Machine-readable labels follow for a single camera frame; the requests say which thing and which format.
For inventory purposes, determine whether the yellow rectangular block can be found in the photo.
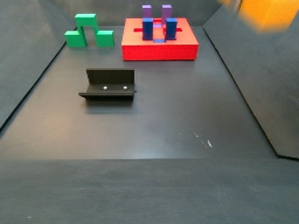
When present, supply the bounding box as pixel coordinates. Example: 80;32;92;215
219;0;299;33

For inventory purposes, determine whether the red slotted board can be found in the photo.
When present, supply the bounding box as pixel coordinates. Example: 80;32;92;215
122;17;199;61

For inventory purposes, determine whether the black angled holder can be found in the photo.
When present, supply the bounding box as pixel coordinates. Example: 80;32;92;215
79;68;136;100

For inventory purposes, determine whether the blue U-shaped block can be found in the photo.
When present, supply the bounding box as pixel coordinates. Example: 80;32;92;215
143;17;178;43

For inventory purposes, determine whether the green arch-shaped block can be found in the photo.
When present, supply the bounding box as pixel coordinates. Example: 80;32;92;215
64;13;115;48

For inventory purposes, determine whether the purple U-shaped block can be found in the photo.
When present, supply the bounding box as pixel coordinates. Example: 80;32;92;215
142;4;174;25

